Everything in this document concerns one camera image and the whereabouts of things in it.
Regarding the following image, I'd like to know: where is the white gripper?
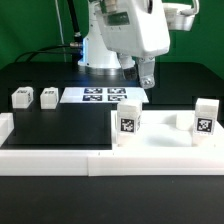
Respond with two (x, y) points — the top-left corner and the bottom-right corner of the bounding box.
(94, 0), (170, 89)

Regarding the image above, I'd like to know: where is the white square table top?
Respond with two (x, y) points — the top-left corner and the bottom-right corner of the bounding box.
(111, 110), (224, 150)

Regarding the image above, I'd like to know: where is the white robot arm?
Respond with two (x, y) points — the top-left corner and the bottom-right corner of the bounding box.
(79, 0), (170, 89)

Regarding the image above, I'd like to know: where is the white marker sheet with tags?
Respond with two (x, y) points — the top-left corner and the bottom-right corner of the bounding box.
(60, 87), (149, 103)

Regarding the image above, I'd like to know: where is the black cable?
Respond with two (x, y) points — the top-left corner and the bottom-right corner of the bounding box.
(13, 0), (84, 64)

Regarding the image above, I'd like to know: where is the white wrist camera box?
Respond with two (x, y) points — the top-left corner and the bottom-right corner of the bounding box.
(163, 0), (200, 31)

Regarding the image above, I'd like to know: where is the thin white cable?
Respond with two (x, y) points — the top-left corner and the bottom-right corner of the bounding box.
(54, 0), (68, 63)

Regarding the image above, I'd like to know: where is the white U-shaped fence wall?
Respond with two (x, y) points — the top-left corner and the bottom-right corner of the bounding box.
(0, 112), (224, 177)

